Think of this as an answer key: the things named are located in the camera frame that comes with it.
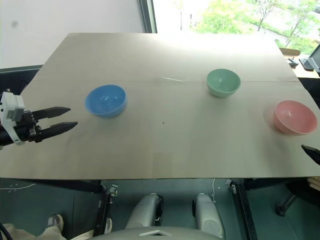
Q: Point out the white sneaker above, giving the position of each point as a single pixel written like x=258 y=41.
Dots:
x=55 y=221

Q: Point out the black table leg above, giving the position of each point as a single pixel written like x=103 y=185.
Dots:
x=103 y=212
x=243 y=210

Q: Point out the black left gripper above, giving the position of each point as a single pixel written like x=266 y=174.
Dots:
x=27 y=131

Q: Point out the silver robot leg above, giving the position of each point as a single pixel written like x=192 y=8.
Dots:
x=143 y=211
x=207 y=215

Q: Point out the small black desk device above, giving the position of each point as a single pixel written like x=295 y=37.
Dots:
x=293 y=62

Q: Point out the thin white strip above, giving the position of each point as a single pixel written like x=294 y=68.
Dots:
x=172 y=79

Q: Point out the green bowl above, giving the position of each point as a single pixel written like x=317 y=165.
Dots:
x=222 y=82

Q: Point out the black laptop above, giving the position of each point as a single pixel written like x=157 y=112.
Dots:
x=311 y=58

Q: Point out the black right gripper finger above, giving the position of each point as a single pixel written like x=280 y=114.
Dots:
x=313 y=153

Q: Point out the silver right robot leg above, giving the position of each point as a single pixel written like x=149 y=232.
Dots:
x=207 y=215

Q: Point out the light wooden slats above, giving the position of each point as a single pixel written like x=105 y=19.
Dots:
x=315 y=182

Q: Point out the blue bowl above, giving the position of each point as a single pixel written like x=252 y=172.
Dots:
x=106 y=101

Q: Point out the black office chair base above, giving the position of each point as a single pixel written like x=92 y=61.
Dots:
x=297 y=197

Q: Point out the silver left robot leg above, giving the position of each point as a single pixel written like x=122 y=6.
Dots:
x=143 y=211

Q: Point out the red bowl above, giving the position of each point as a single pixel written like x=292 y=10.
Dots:
x=295 y=117

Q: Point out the silver robot torso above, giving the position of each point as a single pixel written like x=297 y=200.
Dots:
x=155 y=233

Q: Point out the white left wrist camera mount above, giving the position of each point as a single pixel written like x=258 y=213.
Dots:
x=12 y=105

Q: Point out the dark window frame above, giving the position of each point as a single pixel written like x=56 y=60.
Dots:
x=148 y=16

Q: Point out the wooden side desk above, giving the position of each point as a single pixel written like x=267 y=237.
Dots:
x=303 y=72

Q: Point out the beige trouser leg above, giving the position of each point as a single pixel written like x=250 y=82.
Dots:
x=27 y=233

